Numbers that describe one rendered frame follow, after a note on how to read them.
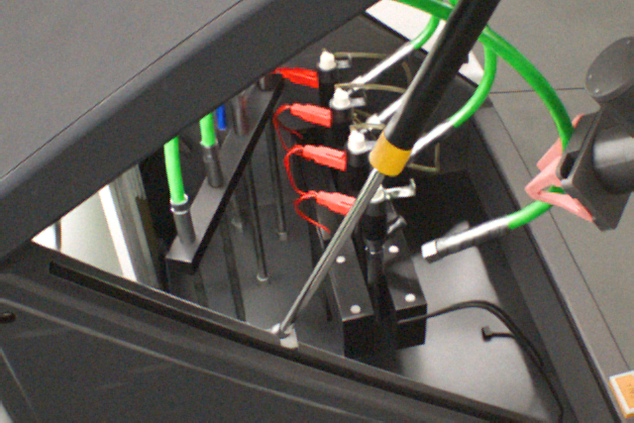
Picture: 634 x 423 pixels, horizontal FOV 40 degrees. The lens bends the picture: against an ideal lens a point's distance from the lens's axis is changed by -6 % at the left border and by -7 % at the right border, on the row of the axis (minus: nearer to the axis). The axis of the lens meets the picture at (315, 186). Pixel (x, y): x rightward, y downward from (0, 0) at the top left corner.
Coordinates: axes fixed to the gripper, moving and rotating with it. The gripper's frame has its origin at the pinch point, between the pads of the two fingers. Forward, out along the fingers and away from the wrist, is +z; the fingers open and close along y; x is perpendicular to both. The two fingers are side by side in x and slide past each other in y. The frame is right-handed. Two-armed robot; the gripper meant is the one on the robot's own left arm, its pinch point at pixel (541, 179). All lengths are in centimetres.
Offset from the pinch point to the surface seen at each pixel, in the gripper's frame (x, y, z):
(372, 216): -3.3, 3.4, 21.2
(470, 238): 0.7, 5.1, 7.8
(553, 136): 83, -119, 134
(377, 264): 2.7, 4.5, 26.6
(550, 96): -7.8, -0.8, -7.7
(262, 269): 1, 4, 52
